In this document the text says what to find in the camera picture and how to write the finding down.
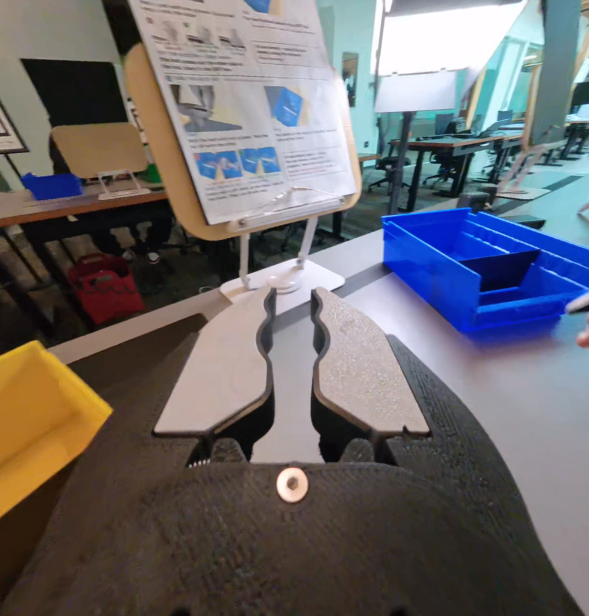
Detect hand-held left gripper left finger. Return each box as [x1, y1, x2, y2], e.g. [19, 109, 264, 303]
[153, 286, 278, 438]

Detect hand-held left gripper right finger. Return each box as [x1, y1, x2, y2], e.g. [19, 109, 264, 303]
[309, 286, 432, 439]

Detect blue plastic bin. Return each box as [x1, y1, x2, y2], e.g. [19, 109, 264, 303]
[381, 207, 589, 334]

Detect yellow plastic bin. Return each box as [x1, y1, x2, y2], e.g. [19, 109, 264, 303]
[0, 340, 113, 528]

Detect black bin divider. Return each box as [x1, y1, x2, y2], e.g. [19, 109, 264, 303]
[455, 249, 542, 292]

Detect red tool bag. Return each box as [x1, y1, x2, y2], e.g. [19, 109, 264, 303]
[66, 253, 145, 326]

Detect long wooden office desk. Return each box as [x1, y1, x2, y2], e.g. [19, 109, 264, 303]
[388, 134, 524, 213]

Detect black office chair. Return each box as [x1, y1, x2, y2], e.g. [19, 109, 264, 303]
[371, 153, 411, 191]

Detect small blue bin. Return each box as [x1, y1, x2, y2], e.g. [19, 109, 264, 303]
[20, 172, 83, 201]

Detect printed instruction sheet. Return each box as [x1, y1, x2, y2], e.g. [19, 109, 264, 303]
[128, 0, 358, 226]

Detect small wooden document stand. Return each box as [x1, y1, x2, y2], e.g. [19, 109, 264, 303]
[50, 122, 151, 201]

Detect black desk monitor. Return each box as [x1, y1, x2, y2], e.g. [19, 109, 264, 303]
[20, 58, 129, 129]

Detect framed marker sign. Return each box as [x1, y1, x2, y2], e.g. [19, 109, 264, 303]
[0, 91, 30, 156]

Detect black camera box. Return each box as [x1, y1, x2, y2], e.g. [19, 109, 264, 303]
[457, 191, 490, 213]

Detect wooden desk with black frame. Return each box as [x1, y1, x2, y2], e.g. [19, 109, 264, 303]
[0, 182, 173, 270]

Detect wall picture frame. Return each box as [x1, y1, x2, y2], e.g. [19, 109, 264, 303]
[341, 51, 359, 108]

